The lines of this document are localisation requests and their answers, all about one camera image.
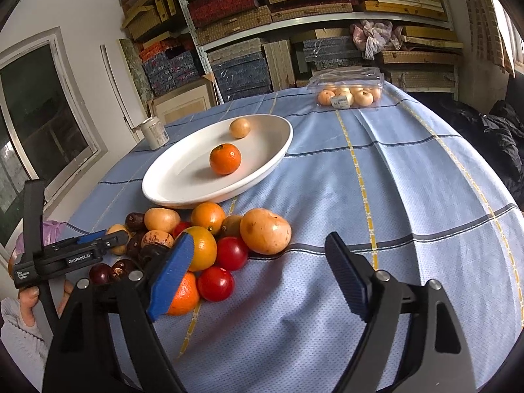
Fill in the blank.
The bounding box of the speckled orange-brown fruit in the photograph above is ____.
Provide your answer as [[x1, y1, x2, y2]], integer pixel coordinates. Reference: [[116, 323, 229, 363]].
[[141, 230, 174, 249]]

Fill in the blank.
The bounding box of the small red cherry tomato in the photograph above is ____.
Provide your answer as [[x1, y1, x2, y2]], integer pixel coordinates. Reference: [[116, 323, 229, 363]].
[[171, 221, 192, 239]]

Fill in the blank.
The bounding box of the orange mandarin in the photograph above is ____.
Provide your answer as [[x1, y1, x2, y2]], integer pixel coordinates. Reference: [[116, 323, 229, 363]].
[[210, 143, 242, 176], [168, 271, 200, 316]]

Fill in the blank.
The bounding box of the dark maroon plum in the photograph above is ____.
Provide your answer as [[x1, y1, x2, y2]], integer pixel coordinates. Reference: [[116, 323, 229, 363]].
[[125, 232, 145, 261]]

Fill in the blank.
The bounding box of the yellow oblong fruit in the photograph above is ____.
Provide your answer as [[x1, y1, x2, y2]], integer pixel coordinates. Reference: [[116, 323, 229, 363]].
[[144, 208, 181, 233]]

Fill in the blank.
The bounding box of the small orange round fruit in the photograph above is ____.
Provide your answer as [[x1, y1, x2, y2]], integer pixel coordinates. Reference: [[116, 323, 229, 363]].
[[190, 202, 226, 235]]

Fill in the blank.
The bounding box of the dark purple mangosteen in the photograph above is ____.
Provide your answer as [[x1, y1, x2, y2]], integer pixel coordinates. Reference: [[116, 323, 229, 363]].
[[111, 258, 139, 282]]

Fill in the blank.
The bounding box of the small brownish kiwi-like fruit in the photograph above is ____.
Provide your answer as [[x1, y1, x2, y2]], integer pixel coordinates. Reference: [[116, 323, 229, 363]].
[[220, 215, 242, 237]]

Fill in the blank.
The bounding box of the large yellow-orange pear-like fruit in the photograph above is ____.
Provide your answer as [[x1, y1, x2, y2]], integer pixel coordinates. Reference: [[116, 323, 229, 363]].
[[240, 209, 292, 255]]

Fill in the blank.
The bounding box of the small pale yellow fruit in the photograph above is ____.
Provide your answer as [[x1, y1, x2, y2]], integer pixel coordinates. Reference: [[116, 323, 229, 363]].
[[229, 117, 251, 139]]

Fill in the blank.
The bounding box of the orange-yellow round persimmon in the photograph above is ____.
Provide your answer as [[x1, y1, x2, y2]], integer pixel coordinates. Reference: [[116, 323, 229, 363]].
[[183, 226, 217, 272]]

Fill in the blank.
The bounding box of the dark purple plum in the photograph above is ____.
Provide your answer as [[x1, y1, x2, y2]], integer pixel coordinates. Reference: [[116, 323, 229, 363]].
[[89, 263, 114, 286]]

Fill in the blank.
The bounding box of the person's left hand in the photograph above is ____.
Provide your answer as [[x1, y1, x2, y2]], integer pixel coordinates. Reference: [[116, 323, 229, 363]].
[[7, 248, 75, 338]]

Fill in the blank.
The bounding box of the purple plastic bag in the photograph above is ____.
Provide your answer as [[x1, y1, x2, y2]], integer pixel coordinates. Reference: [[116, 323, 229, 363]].
[[13, 220, 66, 254]]

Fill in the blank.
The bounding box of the red cherry tomato front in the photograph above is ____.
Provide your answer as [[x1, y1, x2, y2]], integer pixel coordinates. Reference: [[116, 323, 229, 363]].
[[197, 266, 234, 303]]

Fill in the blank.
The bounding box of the red cherry tomato middle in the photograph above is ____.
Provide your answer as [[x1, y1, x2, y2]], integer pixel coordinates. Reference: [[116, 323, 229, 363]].
[[215, 237, 250, 271]]

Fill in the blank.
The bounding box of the white oval ceramic plate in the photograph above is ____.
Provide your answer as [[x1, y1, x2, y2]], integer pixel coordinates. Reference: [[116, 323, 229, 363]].
[[142, 115, 293, 209]]

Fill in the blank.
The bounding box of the blue checked tablecloth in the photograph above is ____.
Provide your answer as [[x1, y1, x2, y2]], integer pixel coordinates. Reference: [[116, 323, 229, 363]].
[[57, 81, 524, 393]]

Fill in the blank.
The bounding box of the white drink can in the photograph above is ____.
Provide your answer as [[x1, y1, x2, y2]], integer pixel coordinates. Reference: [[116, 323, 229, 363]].
[[139, 116, 170, 150]]

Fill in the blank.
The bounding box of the framed picture leaning on shelf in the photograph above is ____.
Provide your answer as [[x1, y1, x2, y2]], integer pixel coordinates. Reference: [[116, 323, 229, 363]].
[[148, 77, 217, 125]]

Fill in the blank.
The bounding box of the clear plastic fruit clamshell box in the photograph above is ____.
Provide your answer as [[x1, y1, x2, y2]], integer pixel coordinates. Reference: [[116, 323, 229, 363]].
[[307, 66, 384, 109]]

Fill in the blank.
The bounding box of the dark clothing pile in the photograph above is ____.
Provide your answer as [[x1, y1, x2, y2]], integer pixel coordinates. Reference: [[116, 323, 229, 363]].
[[411, 92, 523, 208]]

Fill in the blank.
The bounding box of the pink crumpled cloth on shelf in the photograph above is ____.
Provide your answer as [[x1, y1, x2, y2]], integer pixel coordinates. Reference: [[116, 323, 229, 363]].
[[349, 20, 402, 60]]

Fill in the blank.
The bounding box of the white metal storage shelf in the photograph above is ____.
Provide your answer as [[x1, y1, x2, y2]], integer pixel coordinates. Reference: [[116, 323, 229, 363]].
[[178, 0, 458, 104]]

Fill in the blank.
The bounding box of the window with white frame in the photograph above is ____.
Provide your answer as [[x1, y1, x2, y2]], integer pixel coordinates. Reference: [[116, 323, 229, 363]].
[[1, 28, 106, 254]]

